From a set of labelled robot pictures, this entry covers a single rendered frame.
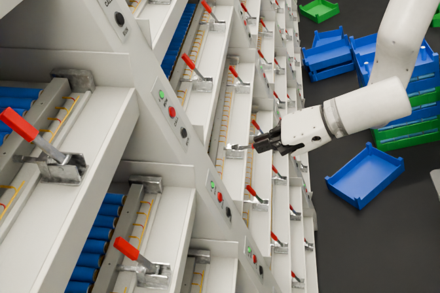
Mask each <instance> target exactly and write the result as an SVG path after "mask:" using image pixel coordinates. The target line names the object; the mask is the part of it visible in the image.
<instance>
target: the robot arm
mask: <svg viewBox="0 0 440 293"><path fill-rule="evenodd" d="M439 2H440V0H390V2H389V3H388V7H387V9H386V12H385V14H384V17H383V19H382V21H381V24H380V27H379V30H378V34H377V38H376V52H375V60H374V64H373V68H372V71H371V76H370V78H369V81H368V84H367V86H366V87H363V88H360V89H358V90H354V91H352V92H349V93H347V94H344V95H340V96H338V97H335V98H333V99H330V100H327V101H324V102H323V105H317V106H313V107H309V108H305V109H301V110H299V111H295V112H292V113H290V114H287V115H285V116H284V117H283V118H282V119H280V120H279V122H278V125H277V126H276V127H275V128H272V129H270V130H269V132H267V133H264V134H261V135H258V136H256V137H254V138H253V140H254V141H255V142H254V143H253V147H254V149H255V150H256V151H257V153H258V154H260V153H263V152H266V151H269V150H272V149H274V150H278V151H279V153H280V154H281V156H285V155H286V154H288V153H289V155H290V156H291V157H294V156H298V155H300V154H304V153H305V152H308V151H311V150H314V149H315V148H318V147H320V146H322V145H324V144H326V143H328V142H329V141H331V138H334V137H336V138H340V137H344V136H347V135H350V134H353V133H356V132H359V131H362V130H365V129H369V128H371V129H380V128H383V127H384V126H386V125H387V124H388V123H389V122H391V121H393V120H397V119H399V118H403V117H406V116H409V115H411V113H412V108H411V103H410V101H409V97H408V95H407V92H406V88H407V85H408V83H409V81H410V79H411V75H412V73H413V70H414V66H415V63H416V60H417V57H418V53H419V50H420V47H421V44H422V41H423V39H424V36H425V34H426V32H427V30H428V28H429V26H430V23H431V21H432V19H433V16H434V14H435V11H436V10H437V7H438V5H439ZM279 141H280V142H281V143H279Z"/></svg>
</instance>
